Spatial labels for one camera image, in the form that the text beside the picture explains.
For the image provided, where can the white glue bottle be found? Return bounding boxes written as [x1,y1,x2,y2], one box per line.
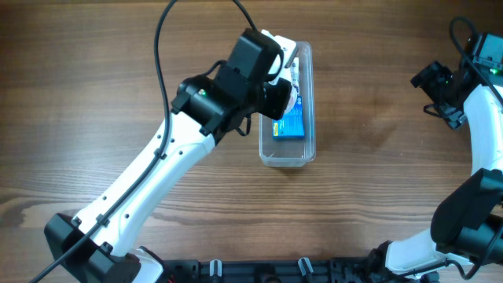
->
[284,86,298,115]

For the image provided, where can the blue lozenge box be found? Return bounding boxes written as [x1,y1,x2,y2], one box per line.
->
[272,95,305,139]

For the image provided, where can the Hansaplast plaster box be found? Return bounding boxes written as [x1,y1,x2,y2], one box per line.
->
[290,57,299,97]

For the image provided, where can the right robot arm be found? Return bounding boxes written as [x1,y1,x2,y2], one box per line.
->
[353,31,502,282]

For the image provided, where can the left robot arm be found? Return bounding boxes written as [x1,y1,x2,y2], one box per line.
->
[44,29,298,282]

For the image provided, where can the clear plastic container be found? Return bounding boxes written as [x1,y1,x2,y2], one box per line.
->
[259,42,316,167]

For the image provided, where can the left black cable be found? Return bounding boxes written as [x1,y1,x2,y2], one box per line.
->
[28,0,260,283]

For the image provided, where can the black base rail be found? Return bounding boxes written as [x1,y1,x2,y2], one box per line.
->
[156,257,439,283]

